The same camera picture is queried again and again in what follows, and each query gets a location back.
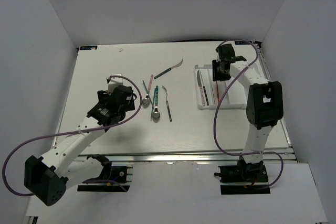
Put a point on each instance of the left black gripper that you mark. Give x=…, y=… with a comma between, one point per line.
x=103, y=96

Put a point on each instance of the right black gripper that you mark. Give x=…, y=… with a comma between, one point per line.
x=216, y=77

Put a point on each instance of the pink handled knife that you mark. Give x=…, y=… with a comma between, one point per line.
x=200, y=87

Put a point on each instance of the floral handled knife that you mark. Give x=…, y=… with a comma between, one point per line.
x=205, y=95

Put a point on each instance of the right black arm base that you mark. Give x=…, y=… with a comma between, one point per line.
x=243, y=179

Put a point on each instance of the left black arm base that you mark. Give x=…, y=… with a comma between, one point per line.
x=112, y=179

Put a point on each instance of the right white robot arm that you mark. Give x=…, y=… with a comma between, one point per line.
x=264, y=107

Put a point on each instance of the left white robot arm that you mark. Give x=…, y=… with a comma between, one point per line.
x=49, y=176

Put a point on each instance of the white divided utensil tray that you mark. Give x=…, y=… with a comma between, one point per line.
x=237, y=91

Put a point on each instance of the left blue corner label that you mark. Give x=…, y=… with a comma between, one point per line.
x=92, y=47

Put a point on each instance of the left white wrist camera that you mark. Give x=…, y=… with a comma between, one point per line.
x=114, y=81

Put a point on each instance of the pink handled spoon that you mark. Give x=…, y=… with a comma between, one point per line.
x=149, y=86

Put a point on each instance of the green handled spoon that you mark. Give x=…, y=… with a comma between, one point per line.
x=156, y=114

